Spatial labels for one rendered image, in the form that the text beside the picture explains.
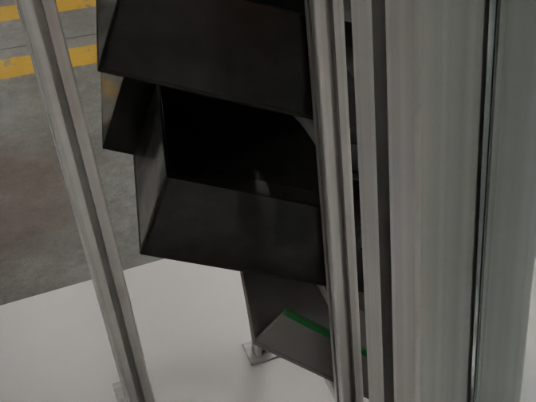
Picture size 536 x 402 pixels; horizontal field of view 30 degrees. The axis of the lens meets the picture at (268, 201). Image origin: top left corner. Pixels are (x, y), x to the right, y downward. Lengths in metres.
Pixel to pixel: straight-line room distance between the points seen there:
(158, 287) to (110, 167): 1.76
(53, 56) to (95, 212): 0.12
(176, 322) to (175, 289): 0.06
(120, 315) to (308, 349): 0.20
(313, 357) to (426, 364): 0.65
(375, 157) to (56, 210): 2.83
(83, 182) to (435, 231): 0.48
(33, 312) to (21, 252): 1.50
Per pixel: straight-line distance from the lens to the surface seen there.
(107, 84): 0.92
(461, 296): 0.20
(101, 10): 0.71
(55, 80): 0.61
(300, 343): 0.85
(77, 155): 0.64
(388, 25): 0.17
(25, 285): 2.79
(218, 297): 1.36
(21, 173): 3.21
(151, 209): 0.74
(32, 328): 1.38
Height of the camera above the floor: 1.79
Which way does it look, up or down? 38 degrees down
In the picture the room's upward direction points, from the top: 7 degrees counter-clockwise
